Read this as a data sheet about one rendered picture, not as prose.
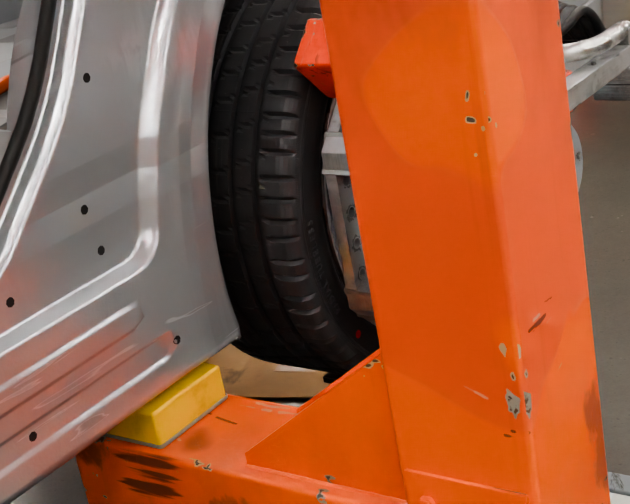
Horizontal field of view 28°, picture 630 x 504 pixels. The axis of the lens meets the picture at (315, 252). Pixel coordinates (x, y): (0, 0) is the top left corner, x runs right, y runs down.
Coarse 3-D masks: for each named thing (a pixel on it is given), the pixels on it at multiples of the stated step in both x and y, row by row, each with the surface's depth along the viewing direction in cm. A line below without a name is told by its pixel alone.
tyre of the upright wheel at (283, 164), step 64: (256, 0) 172; (256, 64) 166; (256, 128) 164; (320, 128) 165; (256, 192) 165; (320, 192) 167; (256, 256) 167; (320, 256) 167; (256, 320) 176; (320, 320) 170
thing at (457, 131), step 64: (320, 0) 112; (384, 0) 109; (448, 0) 105; (512, 0) 109; (384, 64) 111; (448, 64) 107; (512, 64) 110; (384, 128) 114; (448, 128) 110; (512, 128) 111; (384, 192) 117; (448, 192) 113; (512, 192) 112; (576, 192) 123; (384, 256) 120; (448, 256) 116; (512, 256) 113; (576, 256) 124; (384, 320) 123; (448, 320) 119; (512, 320) 115; (576, 320) 125; (448, 384) 122; (512, 384) 117; (576, 384) 126; (448, 448) 125; (512, 448) 121; (576, 448) 128
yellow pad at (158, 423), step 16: (208, 368) 162; (176, 384) 160; (192, 384) 159; (208, 384) 161; (160, 400) 156; (176, 400) 156; (192, 400) 159; (208, 400) 161; (224, 400) 164; (144, 416) 154; (160, 416) 154; (176, 416) 157; (192, 416) 159; (112, 432) 159; (128, 432) 158; (144, 432) 156; (160, 432) 154; (176, 432) 157; (160, 448) 155
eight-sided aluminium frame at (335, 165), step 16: (336, 112) 163; (336, 128) 162; (336, 144) 161; (336, 160) 161; (336, 176) 162; (336, 192) 163; (352, 192) 165; (336, 208) 164; (352, 208) 166; (336, 224) 165; (352, 224) 166; (352, 240) 166; (352, 256) 166; (352, 272) 167; (352, 288) 168; (368, 288) 167; (352, 304) 169; (368, 304) 167; (368, 320) 173
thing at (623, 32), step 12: (624, 24) 176; (600, 36) 172; (612, 36) 173; (624, 36) 176; (564, 48) 170; (576, 48) 170; (588, 48) 170; (600, 48) 171; (564, 60) 171; (576, 60) 171
